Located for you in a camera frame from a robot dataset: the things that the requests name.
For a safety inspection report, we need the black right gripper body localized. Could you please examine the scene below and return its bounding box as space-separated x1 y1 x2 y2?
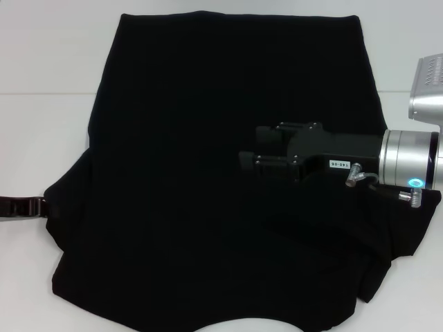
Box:
286 121 385 184

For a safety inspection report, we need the black t-shirt with white print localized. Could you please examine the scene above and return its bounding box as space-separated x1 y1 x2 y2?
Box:
40 12 442 332

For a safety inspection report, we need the right gripper cable with plugs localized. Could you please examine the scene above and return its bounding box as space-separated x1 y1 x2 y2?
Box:
345 164 424 209

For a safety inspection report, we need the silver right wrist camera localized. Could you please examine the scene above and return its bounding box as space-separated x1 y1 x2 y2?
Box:
408 53 443 134

